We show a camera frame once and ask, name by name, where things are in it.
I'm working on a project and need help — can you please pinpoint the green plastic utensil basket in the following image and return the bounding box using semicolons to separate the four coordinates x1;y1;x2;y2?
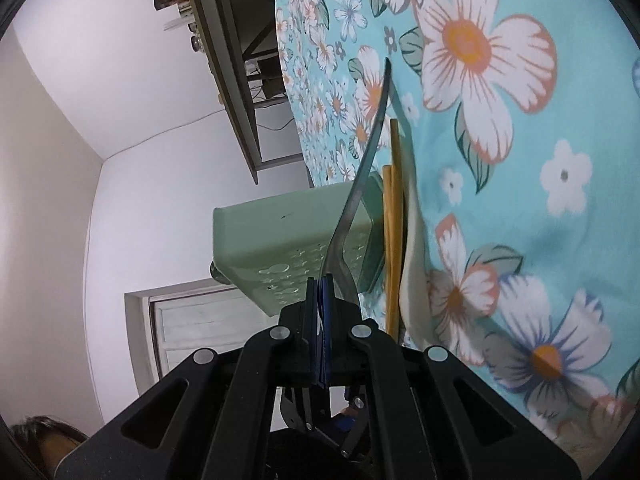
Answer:
210;170;387;317

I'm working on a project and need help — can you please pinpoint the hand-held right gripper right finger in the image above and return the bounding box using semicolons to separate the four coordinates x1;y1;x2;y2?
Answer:
324;274;583;480

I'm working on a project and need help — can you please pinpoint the wooden table with metal legs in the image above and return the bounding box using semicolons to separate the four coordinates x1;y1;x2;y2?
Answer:
177;0;311;186

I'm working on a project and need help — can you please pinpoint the white spatula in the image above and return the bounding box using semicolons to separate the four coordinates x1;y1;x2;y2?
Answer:
397;125;443;353

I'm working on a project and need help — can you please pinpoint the person's head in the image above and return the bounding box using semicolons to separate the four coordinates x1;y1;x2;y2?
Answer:
7;415;91;480

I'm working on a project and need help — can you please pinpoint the white panelled door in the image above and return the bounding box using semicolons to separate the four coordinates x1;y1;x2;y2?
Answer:
124;277;281;396

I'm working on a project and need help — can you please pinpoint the floral turquoise blanket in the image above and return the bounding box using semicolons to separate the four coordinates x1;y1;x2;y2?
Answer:
274;0;640;471

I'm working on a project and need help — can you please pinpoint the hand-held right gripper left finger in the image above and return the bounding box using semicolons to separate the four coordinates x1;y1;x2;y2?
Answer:
55;277;325;480

